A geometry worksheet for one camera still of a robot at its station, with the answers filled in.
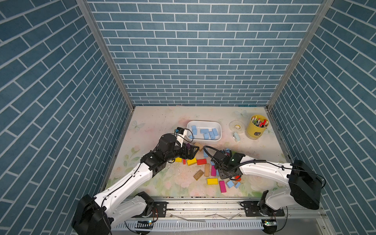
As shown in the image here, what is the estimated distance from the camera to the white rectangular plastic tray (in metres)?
1.03

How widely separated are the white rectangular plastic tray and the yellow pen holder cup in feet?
0.68

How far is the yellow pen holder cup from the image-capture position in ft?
3.11
